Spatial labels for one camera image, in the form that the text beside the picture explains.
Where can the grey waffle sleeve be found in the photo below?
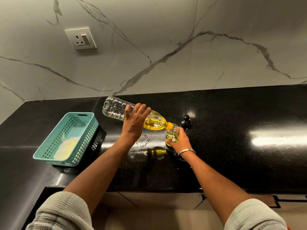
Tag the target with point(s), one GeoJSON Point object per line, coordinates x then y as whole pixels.
{"type": "Point", "coordinates": [60, 213]}
{"type": "Point", "coordinates": [254, 217]}

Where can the black plastic basket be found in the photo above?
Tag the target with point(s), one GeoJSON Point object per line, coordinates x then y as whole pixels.
{"type": "Point", "coordinates": [97, 139]}

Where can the white wall socket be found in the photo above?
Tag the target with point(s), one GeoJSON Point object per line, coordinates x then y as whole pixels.
{"type": "Point", "coordinates": [81, 38]}

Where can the small glass oil bottle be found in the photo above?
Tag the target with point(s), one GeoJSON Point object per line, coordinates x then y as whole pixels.
{"type": "Point", "coordinates": [172, 136]}

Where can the white cloth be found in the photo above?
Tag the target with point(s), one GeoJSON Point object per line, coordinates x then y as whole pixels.
{"type": "Point", "coordinates": [67, 147]}

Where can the person's right hand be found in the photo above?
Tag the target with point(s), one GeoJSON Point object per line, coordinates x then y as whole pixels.
{"type": "Point", "coordinates": [182, 143]}

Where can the teal plastic basket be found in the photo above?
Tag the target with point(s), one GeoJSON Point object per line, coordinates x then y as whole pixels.
{"type": "Point", "coordinates": [55, 143]}

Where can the person's left forearm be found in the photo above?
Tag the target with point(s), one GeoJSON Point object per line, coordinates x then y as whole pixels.
{"type": "Point", "coordinates": [103, 170]}

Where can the person's right thumb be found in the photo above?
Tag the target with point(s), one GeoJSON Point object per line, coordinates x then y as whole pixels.
{"type": "Point", "coordinates": [169, 141]}

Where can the grey waffle right sleeve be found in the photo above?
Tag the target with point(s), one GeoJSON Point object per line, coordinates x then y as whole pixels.
{"type": "Point", "coordinates": [254, 217]}

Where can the clear plastic oil bottle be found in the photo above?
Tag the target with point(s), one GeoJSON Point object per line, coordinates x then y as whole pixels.
{"type": "Point", "coordinates": [115, 108]}

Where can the grey waffle left sleeve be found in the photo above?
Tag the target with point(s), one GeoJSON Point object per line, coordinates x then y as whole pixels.
{"type": "Point", "coordinates": [60, 213]}

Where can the person's left little finger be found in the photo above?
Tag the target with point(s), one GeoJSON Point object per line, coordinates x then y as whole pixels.
{"type": "Point", "coordinates": [128, 110]}

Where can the person's left middle finger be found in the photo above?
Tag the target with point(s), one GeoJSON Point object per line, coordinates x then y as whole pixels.
{"type": "Point", "coordinates": [142, 110]}

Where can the person's right forearm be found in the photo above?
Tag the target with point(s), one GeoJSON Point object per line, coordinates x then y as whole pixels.
{"type": "Point", "coordinates": [213, 182]}

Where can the beige cabinet front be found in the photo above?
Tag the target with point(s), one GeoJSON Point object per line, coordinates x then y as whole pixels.
{"type": "Point", "coordinates": [156, 200]}

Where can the black pump dispenser cap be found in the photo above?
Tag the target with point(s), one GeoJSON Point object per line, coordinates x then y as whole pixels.
{"type": "Point", "coordinates": [186, 122]}

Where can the person's left hand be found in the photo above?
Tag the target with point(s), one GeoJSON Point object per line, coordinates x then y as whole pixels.
{"type": "Point", "coordinates": [133, 126]}

